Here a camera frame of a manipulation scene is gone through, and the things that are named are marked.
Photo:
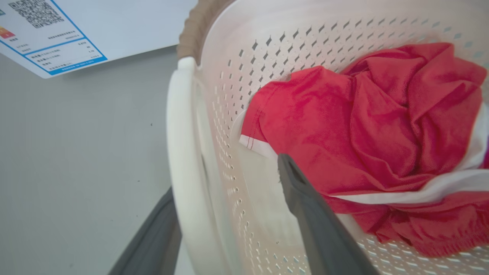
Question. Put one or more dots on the red and white garment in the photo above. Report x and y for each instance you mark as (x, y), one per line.
(366, 145)

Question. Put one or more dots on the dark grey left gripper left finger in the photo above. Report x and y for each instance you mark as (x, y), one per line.
(153, 244)

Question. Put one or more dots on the white perforated plastic laundry basket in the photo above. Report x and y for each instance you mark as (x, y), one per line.
(237, 114)

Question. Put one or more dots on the energy label sticker with QR code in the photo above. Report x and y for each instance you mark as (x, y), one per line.
(42, 34)

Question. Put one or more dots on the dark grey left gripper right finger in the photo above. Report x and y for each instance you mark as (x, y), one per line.
(324, 233)

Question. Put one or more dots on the white washing machine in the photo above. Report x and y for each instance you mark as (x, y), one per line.
(114, 26)

